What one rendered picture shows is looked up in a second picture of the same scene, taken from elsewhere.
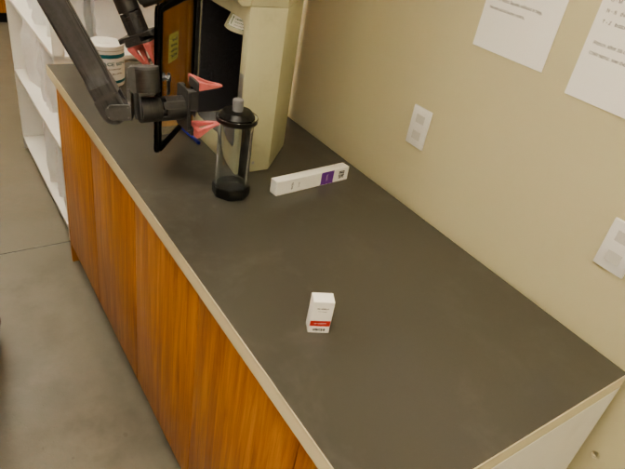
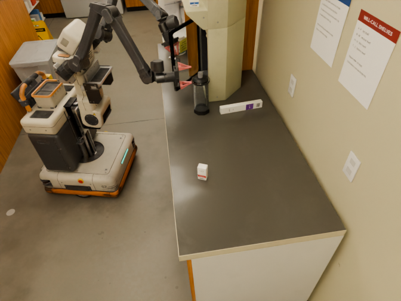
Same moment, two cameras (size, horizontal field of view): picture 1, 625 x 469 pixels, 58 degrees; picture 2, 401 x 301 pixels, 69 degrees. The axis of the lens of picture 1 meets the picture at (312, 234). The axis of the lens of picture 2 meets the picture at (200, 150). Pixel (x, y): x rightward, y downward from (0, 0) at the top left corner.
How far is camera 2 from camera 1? 64 cm
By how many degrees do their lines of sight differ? 28
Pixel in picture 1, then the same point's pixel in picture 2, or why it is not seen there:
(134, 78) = (153, 65)
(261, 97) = (218, 68)
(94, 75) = (138, 65)
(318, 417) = (182, 212)
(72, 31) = (130, 48)
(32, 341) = (147, 157)
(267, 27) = (217, 37)
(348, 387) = (200, 203)
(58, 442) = (146, 199)
